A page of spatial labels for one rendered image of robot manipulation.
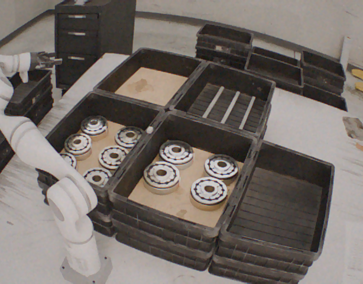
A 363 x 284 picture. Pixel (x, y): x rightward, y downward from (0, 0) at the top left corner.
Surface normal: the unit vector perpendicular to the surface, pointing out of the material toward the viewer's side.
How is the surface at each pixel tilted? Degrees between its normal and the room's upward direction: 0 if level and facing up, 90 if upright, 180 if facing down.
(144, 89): 0
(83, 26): 90
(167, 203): 0
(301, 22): 90
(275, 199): 0
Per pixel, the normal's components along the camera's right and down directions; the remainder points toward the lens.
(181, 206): 0.07, -0.77
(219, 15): -0.29, 0.59
